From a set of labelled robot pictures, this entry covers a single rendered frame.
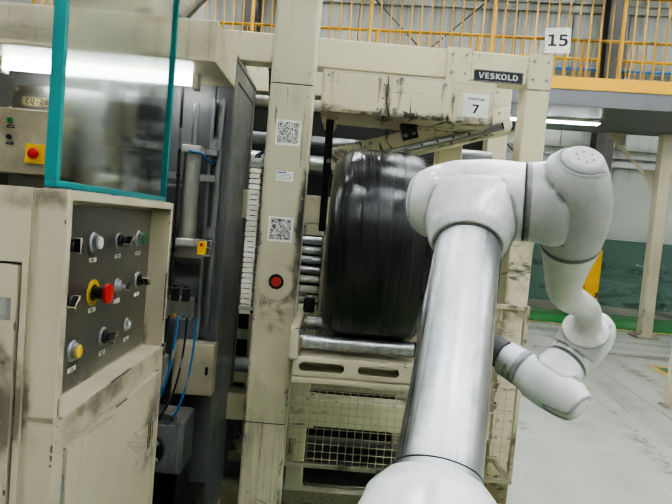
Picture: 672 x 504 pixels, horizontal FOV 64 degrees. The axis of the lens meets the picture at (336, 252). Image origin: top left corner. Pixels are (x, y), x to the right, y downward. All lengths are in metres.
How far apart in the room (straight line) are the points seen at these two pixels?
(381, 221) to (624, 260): 10.08
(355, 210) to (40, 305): 0.80
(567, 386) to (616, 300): 10.07
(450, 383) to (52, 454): 0.65
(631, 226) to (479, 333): 10.79
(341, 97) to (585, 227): 1.20
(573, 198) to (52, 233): 0.80
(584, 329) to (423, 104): 0.98
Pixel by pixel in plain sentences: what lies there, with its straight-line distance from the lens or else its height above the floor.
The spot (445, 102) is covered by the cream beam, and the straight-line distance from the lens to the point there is 1.97.
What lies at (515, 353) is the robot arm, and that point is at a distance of 1.37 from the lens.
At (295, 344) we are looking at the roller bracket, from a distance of 1.56.
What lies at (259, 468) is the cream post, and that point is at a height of 0.48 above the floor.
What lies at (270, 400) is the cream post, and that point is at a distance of 1.73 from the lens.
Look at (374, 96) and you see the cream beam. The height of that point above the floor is 1.70.
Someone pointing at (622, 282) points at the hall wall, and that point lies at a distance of 11.39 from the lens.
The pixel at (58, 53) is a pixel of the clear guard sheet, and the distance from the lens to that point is 0.98.
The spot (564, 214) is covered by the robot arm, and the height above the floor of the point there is 1.30.
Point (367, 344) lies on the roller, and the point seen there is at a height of 0.91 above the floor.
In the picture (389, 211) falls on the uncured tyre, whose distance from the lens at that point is 1.44.
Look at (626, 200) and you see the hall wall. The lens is 11.45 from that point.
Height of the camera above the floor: 1.25
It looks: 3 degrees down
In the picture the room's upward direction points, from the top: 5 degrees clockwise
